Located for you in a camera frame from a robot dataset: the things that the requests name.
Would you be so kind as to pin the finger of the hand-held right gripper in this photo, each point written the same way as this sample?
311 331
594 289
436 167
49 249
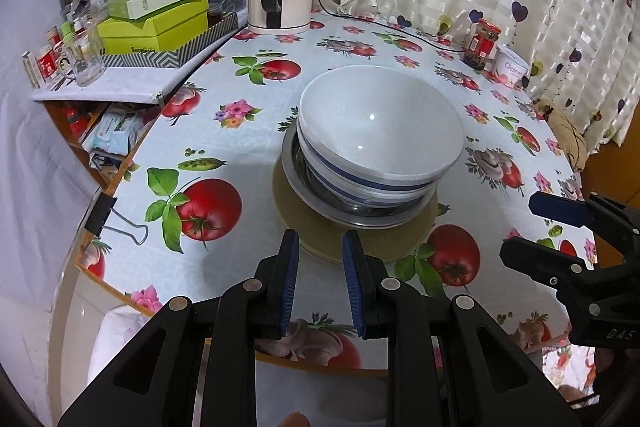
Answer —
540 259
557 209

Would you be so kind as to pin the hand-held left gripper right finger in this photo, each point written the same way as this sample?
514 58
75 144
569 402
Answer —
354 287

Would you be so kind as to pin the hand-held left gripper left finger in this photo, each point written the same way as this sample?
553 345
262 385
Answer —
289 287

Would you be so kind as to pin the tan plate with brown emblem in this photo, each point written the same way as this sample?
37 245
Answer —
320 255
322 261
320 239

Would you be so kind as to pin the stainless steel bowl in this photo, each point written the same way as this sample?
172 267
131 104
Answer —
360 218

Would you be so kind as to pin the white bowl with blue stripe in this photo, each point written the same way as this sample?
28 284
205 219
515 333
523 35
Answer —
340 181
380 117

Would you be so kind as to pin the person's right hand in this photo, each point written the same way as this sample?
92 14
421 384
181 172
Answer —
575 394

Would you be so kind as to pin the person's left hand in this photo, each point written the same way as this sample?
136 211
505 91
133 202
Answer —
296 420

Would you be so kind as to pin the brown cloth bundle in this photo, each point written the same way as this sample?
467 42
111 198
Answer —
567 142

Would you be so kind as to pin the white yogurt tub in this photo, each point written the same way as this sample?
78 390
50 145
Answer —
511 69

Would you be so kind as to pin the chili sauce jar red lid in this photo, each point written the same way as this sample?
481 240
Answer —
481 47

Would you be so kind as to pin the black binder clip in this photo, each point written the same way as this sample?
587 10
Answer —
100 212

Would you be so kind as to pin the white blue tissue packet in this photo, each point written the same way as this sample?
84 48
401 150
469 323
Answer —
117 132

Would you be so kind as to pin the orange wooden shelf unit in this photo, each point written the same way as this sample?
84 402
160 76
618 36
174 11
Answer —
75 147

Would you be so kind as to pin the white shelf board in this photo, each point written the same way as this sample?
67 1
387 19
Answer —
125 82

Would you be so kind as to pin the green box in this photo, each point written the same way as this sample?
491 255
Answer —
160 29

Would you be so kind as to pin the clear glass mug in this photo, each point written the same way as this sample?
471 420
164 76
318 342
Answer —
85 57

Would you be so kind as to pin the row of small bottles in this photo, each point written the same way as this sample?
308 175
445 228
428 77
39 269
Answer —
47 57

